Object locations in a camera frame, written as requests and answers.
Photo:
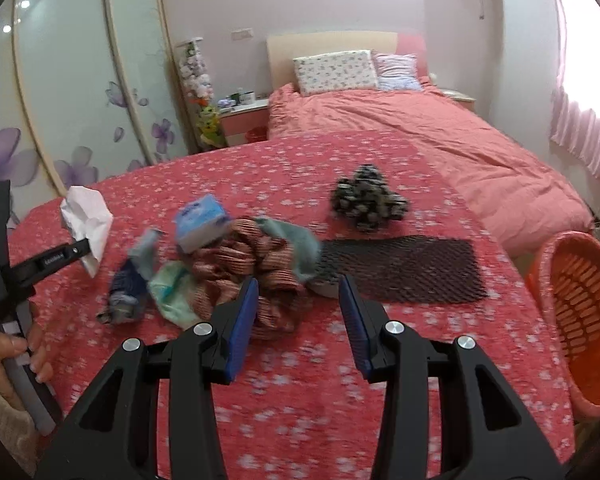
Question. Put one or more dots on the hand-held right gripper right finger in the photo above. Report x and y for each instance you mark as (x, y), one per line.
(354, 320)

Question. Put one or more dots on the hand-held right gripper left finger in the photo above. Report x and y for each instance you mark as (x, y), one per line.
(242, 325)

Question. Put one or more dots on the white paper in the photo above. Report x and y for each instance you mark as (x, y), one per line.
(87, 220)

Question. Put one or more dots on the green wet wipe packet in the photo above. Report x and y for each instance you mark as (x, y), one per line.
(172, 295)

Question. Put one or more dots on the grey sock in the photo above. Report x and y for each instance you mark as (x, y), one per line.
(295, 250)

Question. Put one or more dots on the orange plastic basket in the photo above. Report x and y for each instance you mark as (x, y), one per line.
(580, 310)

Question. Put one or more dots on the person's left forearm cream sleeve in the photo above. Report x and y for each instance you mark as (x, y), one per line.
(0, 425)

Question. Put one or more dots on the person's left hand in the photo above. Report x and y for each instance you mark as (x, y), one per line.
(37, 355)

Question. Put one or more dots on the red striped cloth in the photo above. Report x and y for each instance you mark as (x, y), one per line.
(240, 270)

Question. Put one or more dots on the black mesh mat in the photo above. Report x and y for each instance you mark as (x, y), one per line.
(410, 270)

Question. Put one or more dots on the dark blue sock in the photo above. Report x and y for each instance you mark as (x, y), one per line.
(125, 295)

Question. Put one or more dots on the light blue sock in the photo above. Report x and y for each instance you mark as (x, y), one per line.
(147, 252)

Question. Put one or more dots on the blue tissue packet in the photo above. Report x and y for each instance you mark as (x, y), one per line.
(200, 222)

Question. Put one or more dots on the black floral cloth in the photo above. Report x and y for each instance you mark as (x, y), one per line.
(367, 200)

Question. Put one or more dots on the red floral tablecloth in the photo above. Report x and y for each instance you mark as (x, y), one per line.
(290, 175)

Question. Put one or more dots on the floral sliding door wardrobe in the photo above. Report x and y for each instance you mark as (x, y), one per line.
(70, 60)

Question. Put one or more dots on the red waste bin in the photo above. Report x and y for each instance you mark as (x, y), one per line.
(255, 135)

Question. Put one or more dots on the salmon pink duvet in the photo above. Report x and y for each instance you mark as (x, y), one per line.
(430, 145)

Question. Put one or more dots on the yellow green plush toy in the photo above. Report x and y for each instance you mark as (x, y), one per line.
(209, 125)

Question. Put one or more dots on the pink and white nightstand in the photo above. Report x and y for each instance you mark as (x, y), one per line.
(242, 120)

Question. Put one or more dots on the hanging plush toy column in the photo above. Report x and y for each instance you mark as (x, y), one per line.
(196, 72)

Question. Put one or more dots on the beige nightstand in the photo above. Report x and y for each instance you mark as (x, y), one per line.
(457, 97)

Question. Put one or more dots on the white floral pillow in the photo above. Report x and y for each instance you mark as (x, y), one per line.
(335, 72)

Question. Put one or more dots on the purple striped pillow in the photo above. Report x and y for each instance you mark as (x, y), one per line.
(397, 72)

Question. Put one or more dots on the beige headboard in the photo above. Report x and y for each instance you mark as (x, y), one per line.
(310, 45)

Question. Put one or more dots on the pink headboard panel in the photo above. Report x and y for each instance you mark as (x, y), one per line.
(412, 45)

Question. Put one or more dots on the pink curtain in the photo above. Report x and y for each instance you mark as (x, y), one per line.
(585, 130)

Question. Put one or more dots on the white wall socket panel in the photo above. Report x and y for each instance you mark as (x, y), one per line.
(241, 35)

